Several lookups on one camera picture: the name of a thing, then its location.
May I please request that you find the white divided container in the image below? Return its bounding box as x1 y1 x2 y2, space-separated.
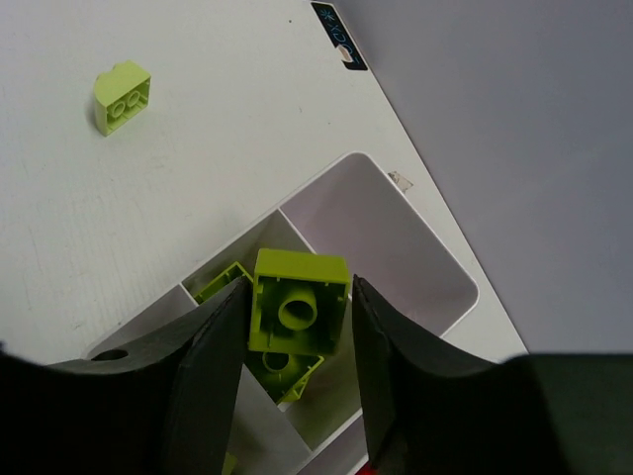
354 461 376 475
81 151 481 475

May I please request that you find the lime square lego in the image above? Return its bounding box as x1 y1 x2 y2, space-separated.
248 248 351 356
245 351 324 405

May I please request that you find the left blue table label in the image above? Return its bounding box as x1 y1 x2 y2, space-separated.
311 1 368 71

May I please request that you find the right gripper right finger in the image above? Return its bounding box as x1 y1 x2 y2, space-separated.
352 277 632 474

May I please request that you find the lime long lego brick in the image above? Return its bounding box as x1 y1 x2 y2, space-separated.
192 261 253 304

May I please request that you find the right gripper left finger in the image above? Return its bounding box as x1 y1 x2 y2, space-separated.
1 278 252 474

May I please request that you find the right white divided container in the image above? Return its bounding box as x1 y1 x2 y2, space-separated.
354 461 376 475

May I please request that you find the left white divided container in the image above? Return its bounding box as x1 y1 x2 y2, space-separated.
81 151 481 475

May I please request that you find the small white scrap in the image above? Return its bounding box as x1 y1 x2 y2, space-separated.
388 171 413 193

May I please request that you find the pale lime lego brick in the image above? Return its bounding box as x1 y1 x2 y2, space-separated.
93 60 151 137

